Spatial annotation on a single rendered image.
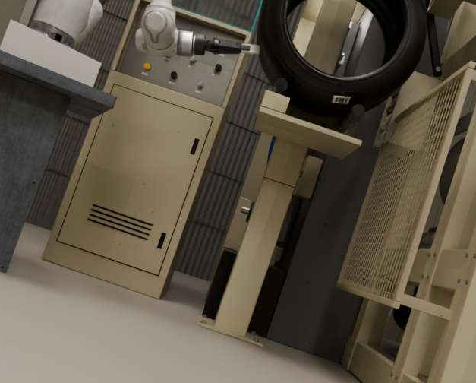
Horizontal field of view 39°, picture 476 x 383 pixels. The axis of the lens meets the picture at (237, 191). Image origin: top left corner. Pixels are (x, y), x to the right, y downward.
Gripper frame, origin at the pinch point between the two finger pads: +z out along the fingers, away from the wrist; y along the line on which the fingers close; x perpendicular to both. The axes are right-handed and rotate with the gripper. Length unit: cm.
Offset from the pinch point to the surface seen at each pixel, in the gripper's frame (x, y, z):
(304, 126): 28.9, -11.4, 20.1
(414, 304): 83, -60, 47
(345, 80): 12.0, -12.8, 33.2
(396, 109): 14, 18, 59
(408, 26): -9, -13, 54
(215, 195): 27, 341, -13
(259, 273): 81, 25, 11
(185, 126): 19, 61, -25
